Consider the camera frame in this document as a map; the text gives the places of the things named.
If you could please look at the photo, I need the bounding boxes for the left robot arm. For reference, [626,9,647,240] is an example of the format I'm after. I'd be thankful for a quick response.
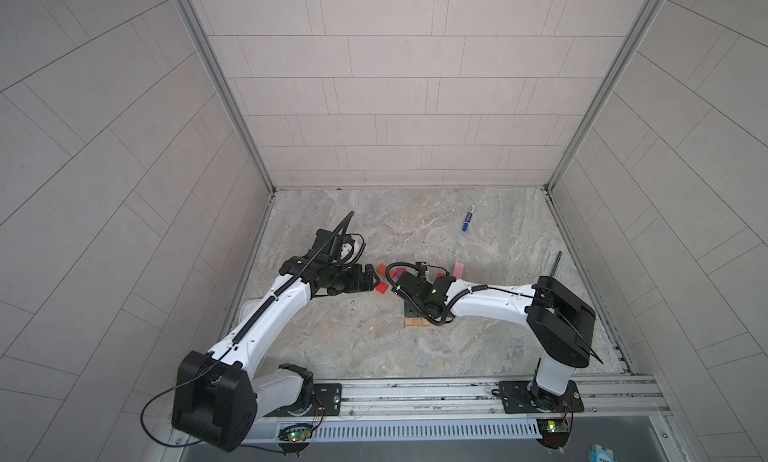
[171,224,380,452]

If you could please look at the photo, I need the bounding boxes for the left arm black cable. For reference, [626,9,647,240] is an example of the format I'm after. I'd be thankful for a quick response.
[139,365,205,450]

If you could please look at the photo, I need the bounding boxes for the aluminium mounting rail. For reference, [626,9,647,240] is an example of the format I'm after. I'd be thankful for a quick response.
[161,374,667,427]

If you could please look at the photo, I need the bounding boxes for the pink rectangular block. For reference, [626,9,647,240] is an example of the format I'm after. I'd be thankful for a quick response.
[451,262,465,279]

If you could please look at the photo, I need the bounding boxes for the white plastic lid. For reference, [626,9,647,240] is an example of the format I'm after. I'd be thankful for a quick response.
[237,299,265,324]

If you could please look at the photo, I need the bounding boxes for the dark grey pen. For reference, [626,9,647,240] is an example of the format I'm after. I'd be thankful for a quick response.
[550,251,563,277]

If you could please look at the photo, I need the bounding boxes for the right circuit board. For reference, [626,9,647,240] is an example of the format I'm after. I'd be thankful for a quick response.
[536,418,571,450]

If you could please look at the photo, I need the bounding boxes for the blue marker pen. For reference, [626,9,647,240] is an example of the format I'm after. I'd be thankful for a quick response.
[462,205,475,232]

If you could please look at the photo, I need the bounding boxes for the circuit board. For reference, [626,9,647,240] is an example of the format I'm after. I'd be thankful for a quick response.
[536,418,571,450]
[277,424,313,443]

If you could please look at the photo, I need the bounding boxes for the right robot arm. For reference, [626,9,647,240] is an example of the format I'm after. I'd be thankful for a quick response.
[381,262,600,416]

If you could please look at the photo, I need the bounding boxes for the left circuit board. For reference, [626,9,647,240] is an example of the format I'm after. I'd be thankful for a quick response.
[277,424,313,443]

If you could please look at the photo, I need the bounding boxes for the light blue object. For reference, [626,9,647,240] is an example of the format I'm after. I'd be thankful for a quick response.
[588,444,615,462]

